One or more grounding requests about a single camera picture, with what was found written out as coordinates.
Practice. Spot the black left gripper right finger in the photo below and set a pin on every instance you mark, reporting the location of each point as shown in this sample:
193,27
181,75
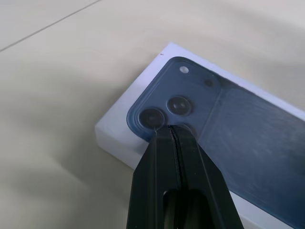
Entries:
202,186

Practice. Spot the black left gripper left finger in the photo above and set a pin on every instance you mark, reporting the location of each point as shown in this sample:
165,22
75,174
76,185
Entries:
152,181

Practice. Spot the white phone box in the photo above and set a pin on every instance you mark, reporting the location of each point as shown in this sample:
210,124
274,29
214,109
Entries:
250,133

